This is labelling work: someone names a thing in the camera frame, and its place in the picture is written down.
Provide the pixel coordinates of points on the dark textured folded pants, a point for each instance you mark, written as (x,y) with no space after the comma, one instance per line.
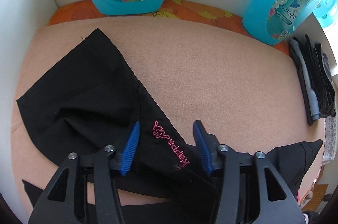
(321,78)

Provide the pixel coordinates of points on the orange floral bed sheet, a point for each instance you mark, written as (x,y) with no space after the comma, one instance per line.
(184,12)

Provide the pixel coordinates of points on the white lace table cloth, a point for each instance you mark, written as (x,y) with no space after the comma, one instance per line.
(330,145)

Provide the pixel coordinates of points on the black pants pink waistband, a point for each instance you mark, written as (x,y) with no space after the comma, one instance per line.
(80,113)

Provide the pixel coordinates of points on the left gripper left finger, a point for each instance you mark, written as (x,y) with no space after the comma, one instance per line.
(129,150)

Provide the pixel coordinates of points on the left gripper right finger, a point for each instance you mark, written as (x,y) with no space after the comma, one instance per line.
(207,148)

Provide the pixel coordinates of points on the blue detergent bottle right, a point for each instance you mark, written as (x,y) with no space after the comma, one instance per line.
(273,21)

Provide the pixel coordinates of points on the grey-blue folded jeans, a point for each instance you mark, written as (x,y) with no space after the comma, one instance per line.
(313,101)

